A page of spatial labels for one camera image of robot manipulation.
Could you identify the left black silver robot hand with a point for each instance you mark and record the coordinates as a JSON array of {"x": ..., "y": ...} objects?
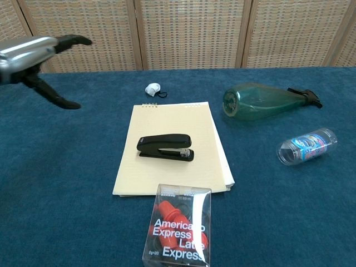
[{"x": 25, "y": 54}]

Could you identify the black stapler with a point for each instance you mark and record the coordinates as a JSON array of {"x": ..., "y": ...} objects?
[{"x": 167, "y": 140}]

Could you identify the woven bamboo screen panel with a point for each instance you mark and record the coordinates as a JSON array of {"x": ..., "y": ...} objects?
[
  {"x": 192, "y": 30},
  {"x": 292, "y": 30},
  {"x": 8, "y": 19},
  {"x": 347, "y": 47},
  {"x": 97, "y": 22}
]

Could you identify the blue table cover cloth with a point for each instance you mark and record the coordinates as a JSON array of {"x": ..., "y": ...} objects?
[{"x": 55, "y": 167}]

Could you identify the white crumpled paper ball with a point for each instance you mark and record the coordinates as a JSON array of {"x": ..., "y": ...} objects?
[{"x": 152, "y": 89}]

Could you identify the cream spiral notepad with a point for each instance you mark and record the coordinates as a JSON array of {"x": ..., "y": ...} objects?
[{"x": 172, "y": 116}]

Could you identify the green spray bottle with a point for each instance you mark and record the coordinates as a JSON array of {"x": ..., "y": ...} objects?
[{"x": 256, "y": 103}]

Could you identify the clear plastic bottle blue label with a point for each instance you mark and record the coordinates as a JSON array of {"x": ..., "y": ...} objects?
[{"x": 308, "y": 146}]

